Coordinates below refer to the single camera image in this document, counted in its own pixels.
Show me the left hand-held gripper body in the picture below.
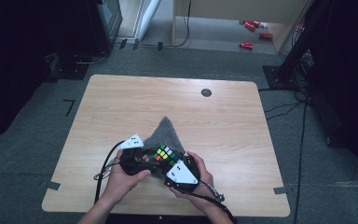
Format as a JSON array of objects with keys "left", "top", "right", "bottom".
[{"left": 117, "top": 133, "right": 157, "bottom": 176}]

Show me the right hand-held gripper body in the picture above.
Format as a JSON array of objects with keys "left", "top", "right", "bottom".
[{"left": 164, "top": 155, "right": 201, "bottom": 192}]

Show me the multicoloured puzzle cube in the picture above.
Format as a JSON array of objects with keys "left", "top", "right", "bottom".
[{"left": 153, "top": 143, "right": 181, "bottom": 172}]

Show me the grey cloth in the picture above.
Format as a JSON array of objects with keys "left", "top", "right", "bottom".
[{"left": 106, "top": 116, "right": 187, "bottom": 179}]

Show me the person's right hand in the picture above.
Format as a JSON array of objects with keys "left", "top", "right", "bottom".
[{"left": 169, "top": 151, "right": 216, "bottom": 213}]

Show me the person's left hand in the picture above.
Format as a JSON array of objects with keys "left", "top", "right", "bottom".
[{"left": 101, "top": 148, "right": 152, "bottom": 207}]

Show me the grey tape piece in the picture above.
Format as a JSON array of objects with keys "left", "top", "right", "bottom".
[
  {"left": 272, "top": 186, "right": 289, "bottom": 196},
  {"left": 39, "top": 179, "right": 62, "bottom": 191}
]

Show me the black flat stand base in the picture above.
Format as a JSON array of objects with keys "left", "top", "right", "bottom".
[{"left": 47, "top": 52, "right": 90, "bottom": 82}]

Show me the black metal stand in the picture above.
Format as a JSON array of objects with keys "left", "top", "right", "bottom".
[{"left": 262, "top": 0, "right": 335, "bottom": 91}]

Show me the white panel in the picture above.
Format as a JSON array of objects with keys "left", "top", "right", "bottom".
[{"left": 117, "top": 0, "right": 162, "bottom": 41}]

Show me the dark monitor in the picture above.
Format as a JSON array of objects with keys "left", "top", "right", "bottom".
[{"left": 87, "top": 0, "right": 124, "bottom": 56}]

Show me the dark curtain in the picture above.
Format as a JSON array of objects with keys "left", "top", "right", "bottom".
[
  {"left": 304, "top": 0, "right": 358, "bottom": 185},
  {"left": 0, "top": 0, "right": 91, "bottom": 147}
]

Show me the left hand-held gripper black cable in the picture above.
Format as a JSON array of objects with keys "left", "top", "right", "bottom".
[{"left": 93, "top": 140, "right": 126, "bottom": 205}]

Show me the hand-held gripper black cable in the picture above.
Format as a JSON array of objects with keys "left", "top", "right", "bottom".
[
  {"left": 93, "top": 140, "right": 126, "bottom": 205},
  {"left": 180, "top": 179, "right": 238, "bottom": 224}
]

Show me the right hand-held gripper black cable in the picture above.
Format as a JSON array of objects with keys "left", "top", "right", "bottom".
[{"left": 180, "top": 179, "right": 238, "bottom": 224}]

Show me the long black floor cable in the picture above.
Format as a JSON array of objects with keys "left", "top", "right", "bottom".
[{"left": 293, "top": 102, "right": 309, "bottom": 218}]

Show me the black hanging cable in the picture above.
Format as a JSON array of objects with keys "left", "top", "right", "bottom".
[{"left": 164, "top": 0, "right": 192, "bottom": 49}]

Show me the light wooden cabinet frame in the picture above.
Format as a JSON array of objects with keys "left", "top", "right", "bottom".
[{"left": 171, "top": 0, "right": 313, "bottom": 54}]

